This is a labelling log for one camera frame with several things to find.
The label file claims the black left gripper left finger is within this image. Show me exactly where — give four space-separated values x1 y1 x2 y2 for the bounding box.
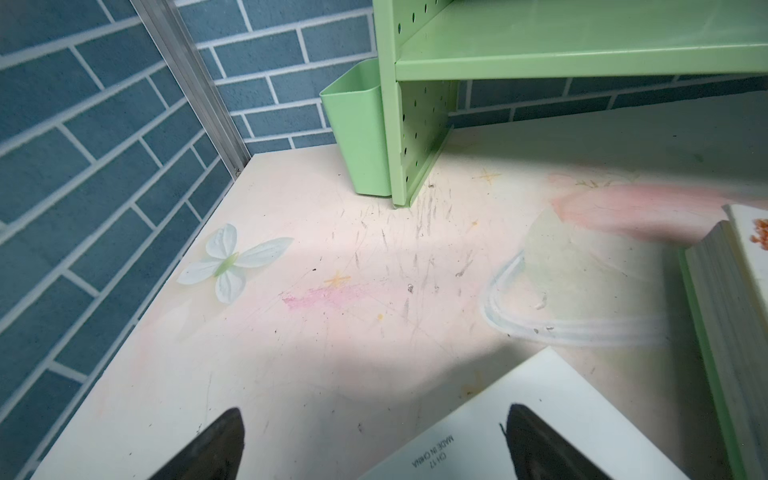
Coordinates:
150 407 245 480

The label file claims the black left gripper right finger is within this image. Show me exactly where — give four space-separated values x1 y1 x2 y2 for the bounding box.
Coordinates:
500 403 609 480

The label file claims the white paperback book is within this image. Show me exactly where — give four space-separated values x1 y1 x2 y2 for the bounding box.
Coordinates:
364 347 685 479

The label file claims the green nature encyclopedia book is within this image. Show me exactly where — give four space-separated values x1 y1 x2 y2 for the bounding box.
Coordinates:
679 205 767 479

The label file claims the green plastic side bin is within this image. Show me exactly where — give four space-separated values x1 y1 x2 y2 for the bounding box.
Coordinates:
320 58 392 197

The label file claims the green metal bookshelf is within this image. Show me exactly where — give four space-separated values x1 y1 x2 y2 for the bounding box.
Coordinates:
373 1 767 207

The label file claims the left aluminium corner post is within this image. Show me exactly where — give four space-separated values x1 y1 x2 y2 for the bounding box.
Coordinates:
131 0 251 179

